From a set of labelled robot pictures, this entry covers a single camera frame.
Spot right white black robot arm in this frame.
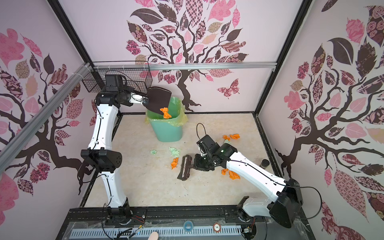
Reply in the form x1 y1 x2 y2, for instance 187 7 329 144
194 135 303 228

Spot blue tape roll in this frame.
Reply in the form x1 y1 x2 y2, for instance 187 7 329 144
183 221 194 233

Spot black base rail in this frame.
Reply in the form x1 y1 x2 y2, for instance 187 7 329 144
56 205 315 240

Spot dark glass bottle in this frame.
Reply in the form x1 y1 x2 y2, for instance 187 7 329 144
259 159 270 169

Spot green plastic trash bin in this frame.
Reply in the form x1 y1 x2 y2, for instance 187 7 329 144
146 96 184 143

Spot orange paper scrap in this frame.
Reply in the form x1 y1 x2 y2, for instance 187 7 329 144
171 158 179 170

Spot red white tape roll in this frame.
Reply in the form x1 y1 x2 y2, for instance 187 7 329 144
213 223 222 233

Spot pink cylinder object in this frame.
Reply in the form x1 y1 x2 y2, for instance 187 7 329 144
148 232 159 240

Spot black wire mesh basket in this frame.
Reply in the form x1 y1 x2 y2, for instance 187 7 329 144
82 60 153 94

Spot dark brown hand brush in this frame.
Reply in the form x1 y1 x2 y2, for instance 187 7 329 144
177 155 194 181

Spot white slotted cable duct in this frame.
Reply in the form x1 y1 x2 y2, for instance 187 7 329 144
69 225 243 240

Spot dark brown plastic dustpan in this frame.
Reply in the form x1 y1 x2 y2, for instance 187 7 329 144
143 87 172 115

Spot aluminium frame bar left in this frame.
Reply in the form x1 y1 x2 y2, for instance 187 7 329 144
1 63 92 173

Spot aluminium frame bar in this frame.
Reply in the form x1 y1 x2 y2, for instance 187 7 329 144
1 63 92 173
93 62 277 71

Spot light green bin liner bag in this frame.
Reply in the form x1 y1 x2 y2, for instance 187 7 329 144
146 97 188 127

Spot aluminium frame bar back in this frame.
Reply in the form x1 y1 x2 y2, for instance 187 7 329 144
93 62 277 71

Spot large orange paper clump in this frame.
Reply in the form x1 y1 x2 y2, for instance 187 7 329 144
160 108 172 119

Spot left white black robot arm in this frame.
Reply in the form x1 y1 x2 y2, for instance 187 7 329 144
81 74 134 225

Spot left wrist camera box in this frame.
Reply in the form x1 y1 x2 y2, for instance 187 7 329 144
129 93 149 105

